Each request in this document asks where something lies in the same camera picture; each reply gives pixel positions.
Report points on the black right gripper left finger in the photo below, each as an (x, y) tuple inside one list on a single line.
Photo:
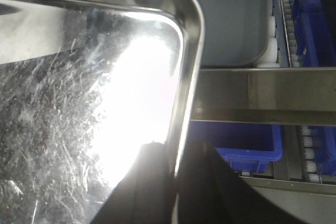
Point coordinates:
[(142, 195)]

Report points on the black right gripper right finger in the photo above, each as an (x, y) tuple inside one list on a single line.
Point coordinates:
[(209, 191)]

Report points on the silver metal tray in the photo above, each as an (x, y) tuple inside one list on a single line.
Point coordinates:
[(84, 84)]

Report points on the blue bin lower centre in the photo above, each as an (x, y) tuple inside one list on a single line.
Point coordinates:
[(245, 147)]

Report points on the blue bin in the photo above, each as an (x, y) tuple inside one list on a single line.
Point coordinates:
[(323, 138), (314, 43), (245, 147)]

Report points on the blue bin lower right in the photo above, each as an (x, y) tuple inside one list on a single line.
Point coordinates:
[(323, 138)]

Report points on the roller conveyor track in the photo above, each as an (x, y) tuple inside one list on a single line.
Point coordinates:
[(282, 29)]

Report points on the grey plastic tray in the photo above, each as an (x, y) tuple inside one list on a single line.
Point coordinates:
[(236, 32)]

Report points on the blue bin upper right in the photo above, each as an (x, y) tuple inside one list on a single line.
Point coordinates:
[(314, 43)]

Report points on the stainless steel shelf rail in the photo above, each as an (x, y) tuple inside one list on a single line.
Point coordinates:
[(288, 96)]

